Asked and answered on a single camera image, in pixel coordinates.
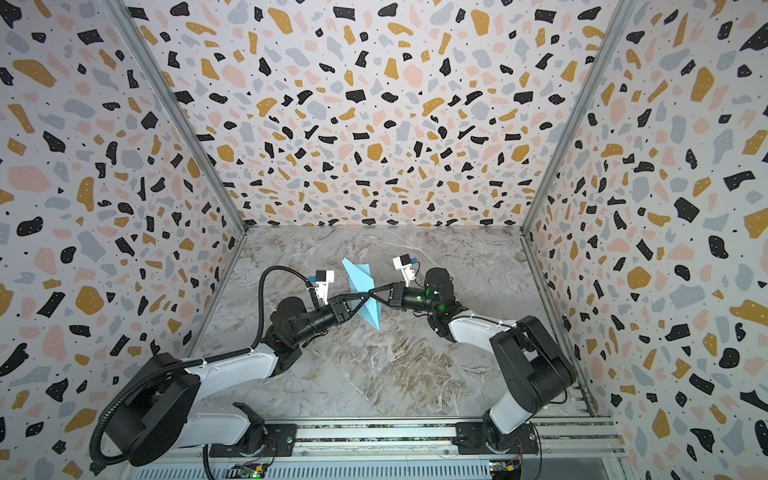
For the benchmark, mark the aluminium corner post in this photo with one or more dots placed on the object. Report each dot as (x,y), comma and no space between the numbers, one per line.
(616,26)
(120,16)

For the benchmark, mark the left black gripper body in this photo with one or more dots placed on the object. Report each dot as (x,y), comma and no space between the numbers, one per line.
(317,321)

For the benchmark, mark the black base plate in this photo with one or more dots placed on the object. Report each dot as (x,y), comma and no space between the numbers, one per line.
(475,438)
(263,442)

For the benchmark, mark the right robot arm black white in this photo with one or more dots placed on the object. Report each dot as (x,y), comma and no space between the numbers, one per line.
(535,370)

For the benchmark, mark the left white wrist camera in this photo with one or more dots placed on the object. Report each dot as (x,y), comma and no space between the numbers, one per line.
(321,281)

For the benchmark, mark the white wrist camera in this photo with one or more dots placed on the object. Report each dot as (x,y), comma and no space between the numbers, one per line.
(321,281)
(404,264)

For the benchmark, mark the aluminium front rail frame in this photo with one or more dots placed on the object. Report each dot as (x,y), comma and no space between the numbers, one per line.
(413,448)

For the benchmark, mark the right circuit board with wires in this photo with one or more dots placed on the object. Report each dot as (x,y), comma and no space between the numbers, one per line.
(506,469)

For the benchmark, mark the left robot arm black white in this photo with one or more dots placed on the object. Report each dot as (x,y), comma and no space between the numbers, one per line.
(162,408)

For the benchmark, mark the left green circuit board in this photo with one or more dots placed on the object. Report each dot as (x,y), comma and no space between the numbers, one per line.
(250,470)

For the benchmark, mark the right aluminium corner post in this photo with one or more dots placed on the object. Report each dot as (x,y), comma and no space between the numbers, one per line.
(616,26)

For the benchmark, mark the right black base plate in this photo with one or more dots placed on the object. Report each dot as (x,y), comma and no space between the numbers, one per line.
(475,438)

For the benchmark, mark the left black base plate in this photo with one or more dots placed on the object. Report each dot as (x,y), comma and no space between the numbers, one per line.
(263,442)

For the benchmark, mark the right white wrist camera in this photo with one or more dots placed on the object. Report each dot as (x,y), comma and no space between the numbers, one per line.
(404,264)

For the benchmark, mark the left aluminium corner post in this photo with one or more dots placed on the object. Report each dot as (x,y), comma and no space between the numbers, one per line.
(120,16)

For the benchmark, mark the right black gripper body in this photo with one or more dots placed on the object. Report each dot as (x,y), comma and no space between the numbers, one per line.
(397,293)

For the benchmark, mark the light blue paper sheet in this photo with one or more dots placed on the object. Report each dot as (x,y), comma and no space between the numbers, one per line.
(361,281)

